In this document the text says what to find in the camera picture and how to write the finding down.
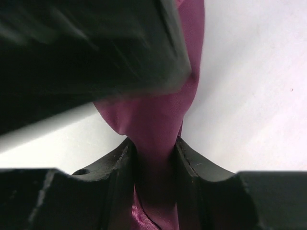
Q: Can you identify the purple cloth napkin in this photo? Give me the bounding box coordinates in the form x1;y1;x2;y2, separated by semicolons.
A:
95;0;204;230

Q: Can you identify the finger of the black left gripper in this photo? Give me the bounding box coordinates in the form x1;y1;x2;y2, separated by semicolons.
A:
0;0;190;135

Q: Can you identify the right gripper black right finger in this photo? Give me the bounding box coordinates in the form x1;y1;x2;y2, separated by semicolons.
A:
175;138;307;230

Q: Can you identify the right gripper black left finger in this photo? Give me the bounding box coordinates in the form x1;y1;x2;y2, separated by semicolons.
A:
0;139;135;230

